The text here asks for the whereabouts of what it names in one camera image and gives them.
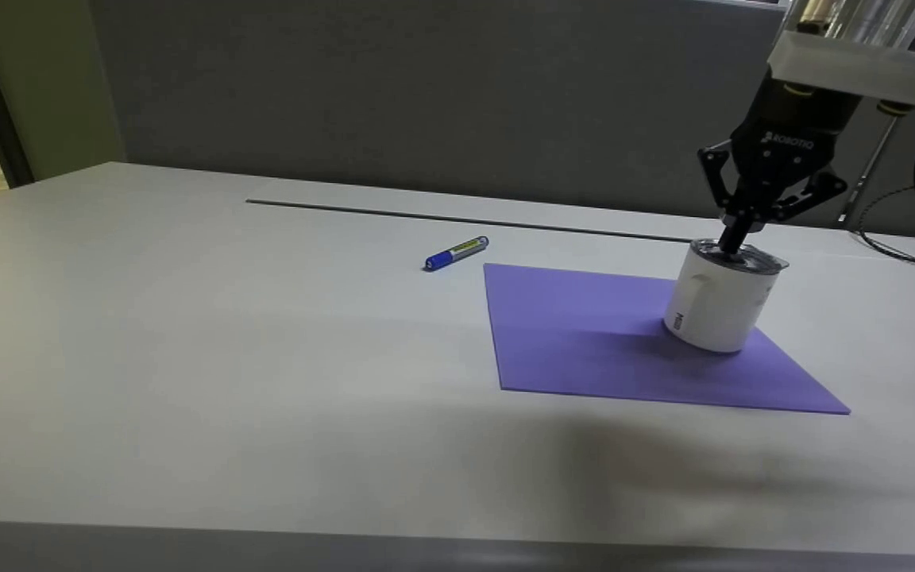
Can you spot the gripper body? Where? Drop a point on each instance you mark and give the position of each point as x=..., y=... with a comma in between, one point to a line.
x=783, y=135

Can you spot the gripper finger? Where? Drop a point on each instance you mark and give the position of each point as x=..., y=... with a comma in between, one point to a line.
x=815, y=195
x=713, y=179

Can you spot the white travel mug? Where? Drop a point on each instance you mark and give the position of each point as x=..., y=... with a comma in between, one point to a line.
x=720, y=306

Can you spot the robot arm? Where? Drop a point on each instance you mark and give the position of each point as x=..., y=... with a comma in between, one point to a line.
x=862, y=16

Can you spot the purple mat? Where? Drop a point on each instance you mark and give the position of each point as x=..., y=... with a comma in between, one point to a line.
x=584, y=334

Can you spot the blue marker pen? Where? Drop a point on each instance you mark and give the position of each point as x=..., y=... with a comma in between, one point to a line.
x=453, y=254

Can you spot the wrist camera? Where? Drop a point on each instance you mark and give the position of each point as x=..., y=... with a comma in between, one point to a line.
x=862, y=67

